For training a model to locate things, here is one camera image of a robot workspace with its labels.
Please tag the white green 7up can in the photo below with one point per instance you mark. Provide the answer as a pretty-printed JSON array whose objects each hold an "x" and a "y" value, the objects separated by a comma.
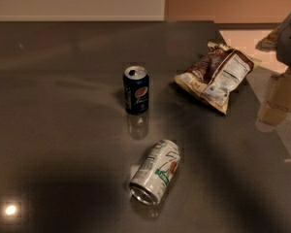
[{"x": 151, "y": 180}]

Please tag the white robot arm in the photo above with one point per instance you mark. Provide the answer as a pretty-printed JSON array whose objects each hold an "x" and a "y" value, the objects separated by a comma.
[{"x": 277, "y": 105}]

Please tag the dark blue Pepsi can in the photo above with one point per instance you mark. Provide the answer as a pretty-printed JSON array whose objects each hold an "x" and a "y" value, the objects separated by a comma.
[{"x": 136, "y": 89}]

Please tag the brown chip bag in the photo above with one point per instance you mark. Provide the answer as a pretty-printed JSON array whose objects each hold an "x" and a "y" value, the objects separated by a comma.
[{"x": 212, "y": 78}]

